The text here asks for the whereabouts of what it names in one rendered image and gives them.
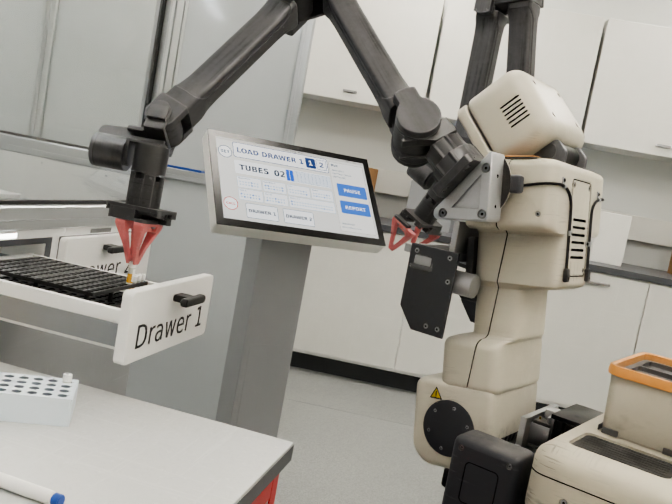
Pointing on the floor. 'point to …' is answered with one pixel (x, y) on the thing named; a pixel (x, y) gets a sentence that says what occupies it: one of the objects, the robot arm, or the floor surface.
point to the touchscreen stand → (262, 334)
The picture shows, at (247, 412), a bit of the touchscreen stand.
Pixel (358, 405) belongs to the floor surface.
